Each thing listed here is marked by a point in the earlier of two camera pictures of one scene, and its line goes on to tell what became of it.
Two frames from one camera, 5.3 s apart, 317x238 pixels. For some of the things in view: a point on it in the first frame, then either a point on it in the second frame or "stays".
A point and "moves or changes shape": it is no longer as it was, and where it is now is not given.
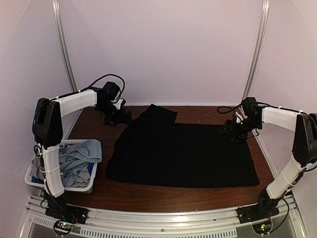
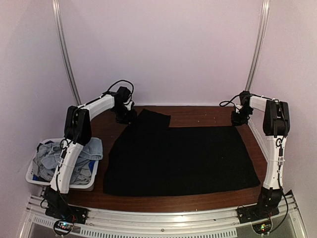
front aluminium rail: x=216 y=224 stays
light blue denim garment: x=74 y=163 stays
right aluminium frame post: x=258 y=48 stays
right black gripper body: x=240 y=131 to x=242 y=116
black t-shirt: x=152 y=149 moves or changes shape
